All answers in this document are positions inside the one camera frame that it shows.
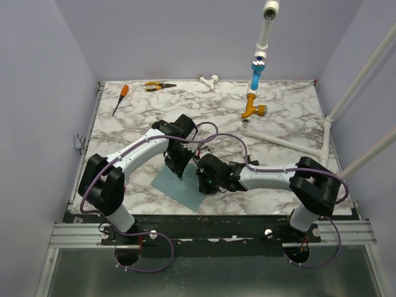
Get orange handled screwdriver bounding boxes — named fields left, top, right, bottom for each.
left=112, top=85, right=129, bottom=116

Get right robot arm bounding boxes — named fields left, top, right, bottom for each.
left=196, top=154, right=342, bottom=243

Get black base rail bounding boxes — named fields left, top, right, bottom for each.
left=63, top=210, right=322, bottom=257

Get black pipe tee fitting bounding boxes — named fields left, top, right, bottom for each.
left=249, top=160, right=259, bottom=166

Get blue tap valve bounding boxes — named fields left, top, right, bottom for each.
left=251, top=56, right=266, bottom=91

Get white pipe tee fitting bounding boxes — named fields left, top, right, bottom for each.
left=199, top=74, right=219, bottom=91

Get white PVC pipe assembly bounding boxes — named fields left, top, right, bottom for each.
left=241, top=1, right=395, bottom=166

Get metal wall hook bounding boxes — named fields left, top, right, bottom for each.
left=74, top=134, right=87, bottom=151

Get yellow handled pliers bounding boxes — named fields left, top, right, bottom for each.
left=144, top=82, right=177, bottom=92

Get orange brass tap valve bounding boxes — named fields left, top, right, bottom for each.
left=241, top=93, right=267, bottom=119

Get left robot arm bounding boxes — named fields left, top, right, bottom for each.
left=78, top=114, right=197, bottom=244

